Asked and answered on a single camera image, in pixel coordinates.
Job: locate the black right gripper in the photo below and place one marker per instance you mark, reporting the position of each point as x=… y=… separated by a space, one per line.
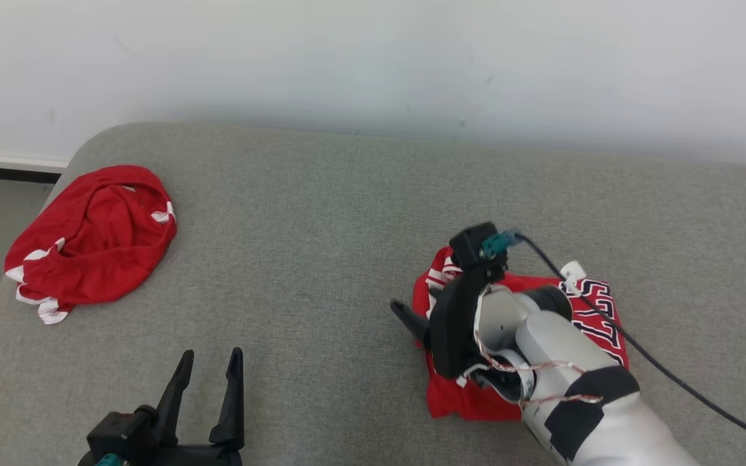
x=454 y=323

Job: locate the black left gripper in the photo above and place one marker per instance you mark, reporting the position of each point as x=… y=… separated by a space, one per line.
x=198 y=454

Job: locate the red jersey with white trim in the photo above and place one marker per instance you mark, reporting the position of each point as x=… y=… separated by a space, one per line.
x=596 y=310

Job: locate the red shorts with white stripes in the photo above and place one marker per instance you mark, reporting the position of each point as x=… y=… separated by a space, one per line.
x=88 y=246

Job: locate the white and grey right robot arm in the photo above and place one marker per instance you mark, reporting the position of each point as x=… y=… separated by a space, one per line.
x=580 y=401

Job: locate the grey fabric sofa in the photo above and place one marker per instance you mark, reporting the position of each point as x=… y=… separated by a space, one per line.
x=321 y=246

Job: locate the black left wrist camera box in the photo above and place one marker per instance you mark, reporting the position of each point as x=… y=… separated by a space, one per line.
x=120 y=430

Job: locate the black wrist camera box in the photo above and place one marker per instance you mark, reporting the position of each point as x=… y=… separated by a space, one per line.
x=120 y=430
x=470 y=246

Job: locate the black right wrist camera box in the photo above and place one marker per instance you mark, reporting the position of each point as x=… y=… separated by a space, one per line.
x=470 y=246

